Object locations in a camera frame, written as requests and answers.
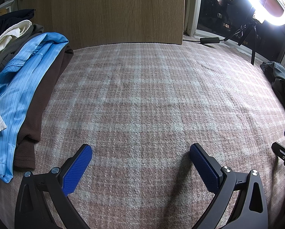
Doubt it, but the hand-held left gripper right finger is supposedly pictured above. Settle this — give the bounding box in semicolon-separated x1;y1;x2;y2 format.
189;143;269;229

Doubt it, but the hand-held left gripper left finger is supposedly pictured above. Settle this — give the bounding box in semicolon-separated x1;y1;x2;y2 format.
14;144;93;229

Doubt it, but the crumpled grey-green garment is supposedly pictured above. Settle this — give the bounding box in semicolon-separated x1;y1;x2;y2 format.
260;61;285;122

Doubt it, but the brown shirt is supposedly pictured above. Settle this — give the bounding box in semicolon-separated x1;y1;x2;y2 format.
13;32;74;170

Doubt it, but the black tripod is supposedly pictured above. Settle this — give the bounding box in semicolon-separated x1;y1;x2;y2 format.
238;7;264;65

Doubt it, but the pink plaid blanket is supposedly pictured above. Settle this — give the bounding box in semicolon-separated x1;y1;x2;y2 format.
0;42;285;229

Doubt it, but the light blue striped shirt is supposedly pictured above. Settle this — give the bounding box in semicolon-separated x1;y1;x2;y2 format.
0;32;69;184

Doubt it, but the black power adapter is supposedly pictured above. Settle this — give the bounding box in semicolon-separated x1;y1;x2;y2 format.
200;37;220;44

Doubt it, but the grey garment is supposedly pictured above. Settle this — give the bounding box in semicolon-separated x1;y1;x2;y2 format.
0;24;44;69

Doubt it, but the white shirt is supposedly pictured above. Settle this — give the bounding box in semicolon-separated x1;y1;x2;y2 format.
0;19;32;136

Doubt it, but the wooden headboard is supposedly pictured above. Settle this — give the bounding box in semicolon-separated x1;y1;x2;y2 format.
21;0;186;50

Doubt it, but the navy garment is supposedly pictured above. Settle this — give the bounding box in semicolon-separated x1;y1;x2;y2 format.
0;9;36;46

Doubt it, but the black adapter cable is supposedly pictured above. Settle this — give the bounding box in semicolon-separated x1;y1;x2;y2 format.
183;25;246;44

